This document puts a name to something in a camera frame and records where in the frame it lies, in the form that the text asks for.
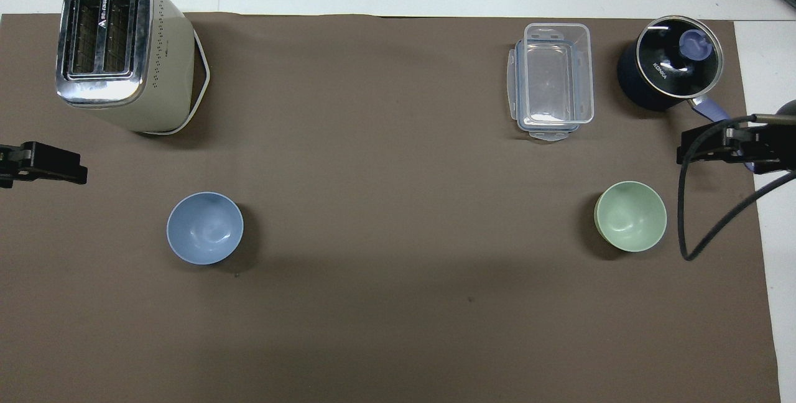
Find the blue bowl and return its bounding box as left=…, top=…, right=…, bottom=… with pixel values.
left=166, top=192, right=244, bottom=266

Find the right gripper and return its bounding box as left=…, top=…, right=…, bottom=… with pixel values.
left=751, top=100, right=796, bottom=175

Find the cream and chrome toaster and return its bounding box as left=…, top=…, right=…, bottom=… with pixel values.
left=56, top=0, right=211, bottom=137

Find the black cable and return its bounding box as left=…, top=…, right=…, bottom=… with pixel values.
left=677, top=114, right=796, bottom=262

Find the glass pot lid blue knob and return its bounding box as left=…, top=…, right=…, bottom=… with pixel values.
left=636, top=16, right=725, bottom=100

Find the clear container lid blue seal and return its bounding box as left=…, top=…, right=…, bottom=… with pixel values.
left=508, top=39, right=590, bottom=142

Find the dark blue pot with handle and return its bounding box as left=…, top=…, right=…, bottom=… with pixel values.
left=617, top=16, right=756, bottom=172

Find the clear plastic food container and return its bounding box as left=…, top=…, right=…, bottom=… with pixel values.
left=523, top=23, right=595, bottom=127

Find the green bowl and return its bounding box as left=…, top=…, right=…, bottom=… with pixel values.
left=594, top=181, right=668, bottom=253

